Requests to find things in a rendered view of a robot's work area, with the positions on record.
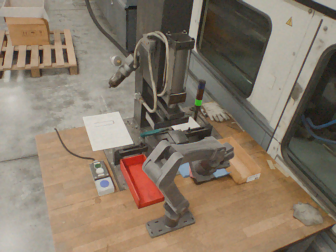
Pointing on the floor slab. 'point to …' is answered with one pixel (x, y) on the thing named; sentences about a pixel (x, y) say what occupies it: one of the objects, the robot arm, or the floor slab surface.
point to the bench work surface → (75, 224)
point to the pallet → (35, 68)
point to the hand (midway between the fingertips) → (191, 174)
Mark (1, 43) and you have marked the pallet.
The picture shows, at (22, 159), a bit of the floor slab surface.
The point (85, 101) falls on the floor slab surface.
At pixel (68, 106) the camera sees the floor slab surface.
